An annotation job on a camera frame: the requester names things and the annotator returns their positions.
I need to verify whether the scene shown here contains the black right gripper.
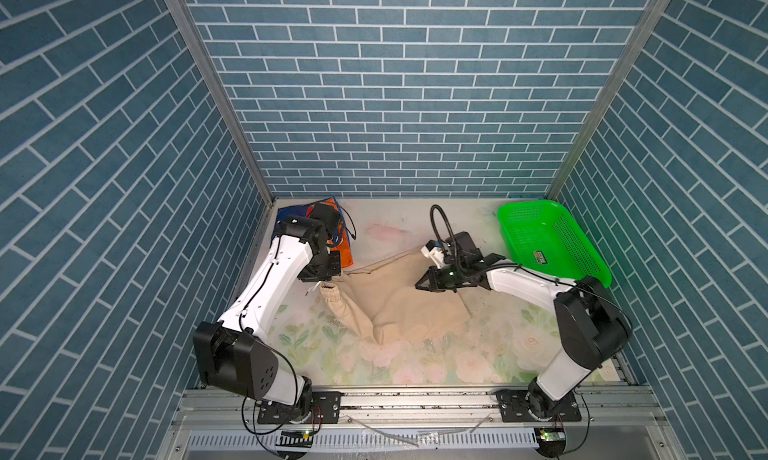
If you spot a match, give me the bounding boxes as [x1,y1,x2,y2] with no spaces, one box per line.
[412,263,466,293]

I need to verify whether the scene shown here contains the rainbow striped shorts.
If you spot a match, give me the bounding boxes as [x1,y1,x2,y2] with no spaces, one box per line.
[276,197,357,268]

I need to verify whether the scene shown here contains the beige shorts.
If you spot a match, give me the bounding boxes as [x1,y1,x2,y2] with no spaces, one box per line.
[319,249,470,345]

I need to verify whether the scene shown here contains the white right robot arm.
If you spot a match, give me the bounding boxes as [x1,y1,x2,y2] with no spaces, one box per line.
[415,254,632,421]

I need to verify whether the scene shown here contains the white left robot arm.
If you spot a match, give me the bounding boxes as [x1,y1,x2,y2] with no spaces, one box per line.
[192,213,341,421]

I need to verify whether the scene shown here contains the green plastic basket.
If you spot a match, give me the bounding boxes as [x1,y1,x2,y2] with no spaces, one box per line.
[497,200,612,288]

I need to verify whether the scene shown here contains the black corrugated cable conduit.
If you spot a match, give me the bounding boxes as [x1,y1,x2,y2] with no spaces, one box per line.
[429,203,463,269]

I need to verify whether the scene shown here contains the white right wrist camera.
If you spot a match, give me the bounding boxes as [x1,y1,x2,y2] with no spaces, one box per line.
[420,231,483,269]

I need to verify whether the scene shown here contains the white vented cable tray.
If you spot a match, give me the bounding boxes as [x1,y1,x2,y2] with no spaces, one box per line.
[186,428,539,454]

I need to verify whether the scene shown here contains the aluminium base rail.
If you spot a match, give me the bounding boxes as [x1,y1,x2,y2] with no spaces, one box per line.
[159,384,684,459]

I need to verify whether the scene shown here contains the aluminium left corner post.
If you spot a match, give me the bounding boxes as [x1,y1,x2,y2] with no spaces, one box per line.
[164,0,274,207]

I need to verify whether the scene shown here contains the aluminium corner post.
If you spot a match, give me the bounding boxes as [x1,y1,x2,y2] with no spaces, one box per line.
[164,0,274,207]
[544,0,672,200]

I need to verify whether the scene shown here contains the aluminium right corner post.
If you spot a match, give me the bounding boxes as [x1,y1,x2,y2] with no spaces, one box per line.
[544,0,672,200]

